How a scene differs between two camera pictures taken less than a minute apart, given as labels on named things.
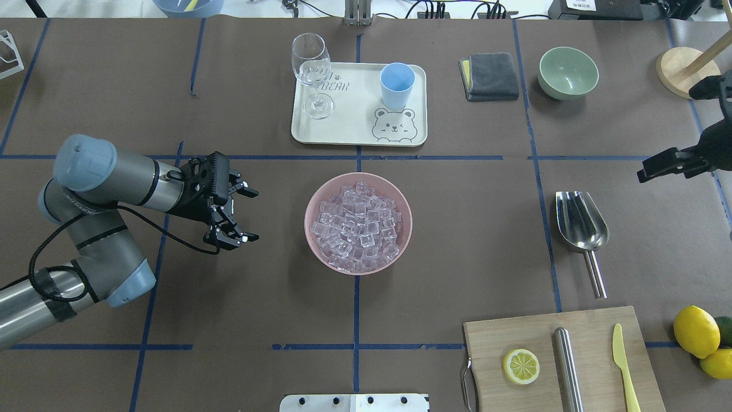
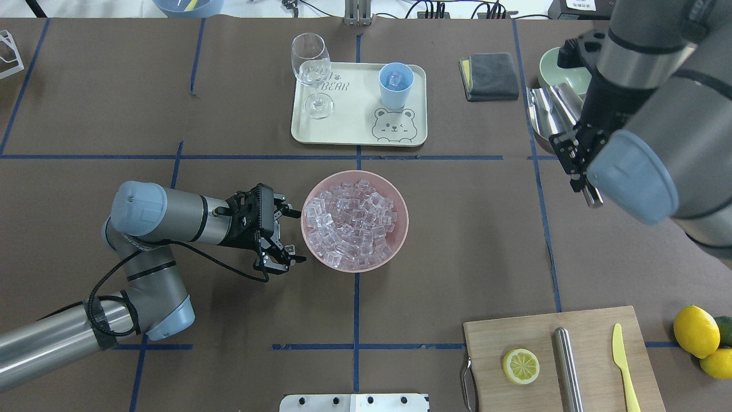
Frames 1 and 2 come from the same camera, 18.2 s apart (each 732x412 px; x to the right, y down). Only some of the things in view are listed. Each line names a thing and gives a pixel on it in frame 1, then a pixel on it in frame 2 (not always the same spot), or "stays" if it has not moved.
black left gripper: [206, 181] → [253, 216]
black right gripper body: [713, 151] → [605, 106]
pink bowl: [358, 224] stays
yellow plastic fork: [191, 6] stays
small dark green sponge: [489, 76] stays
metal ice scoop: [584, 228] → [552, 109]
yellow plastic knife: [619, 359] stays
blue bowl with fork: [189, 9] stays
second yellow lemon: [718, 364] stays
